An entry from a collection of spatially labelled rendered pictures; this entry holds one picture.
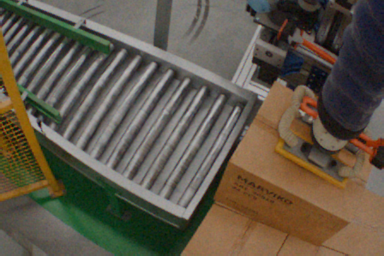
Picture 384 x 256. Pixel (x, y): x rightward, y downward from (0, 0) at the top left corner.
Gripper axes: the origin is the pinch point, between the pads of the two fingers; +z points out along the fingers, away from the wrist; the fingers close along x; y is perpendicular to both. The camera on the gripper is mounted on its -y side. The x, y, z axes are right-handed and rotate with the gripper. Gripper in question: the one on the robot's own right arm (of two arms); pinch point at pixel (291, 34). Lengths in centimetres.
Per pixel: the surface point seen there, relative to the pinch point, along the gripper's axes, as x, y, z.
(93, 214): -73, -54, 118
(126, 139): -42, -45, 64
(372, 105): -34, 36, -29
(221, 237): -61, 13, 64
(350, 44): -32, 20, -44
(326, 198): -41, 43, 24
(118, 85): -21, -64, 64
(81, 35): -10, -98, 55
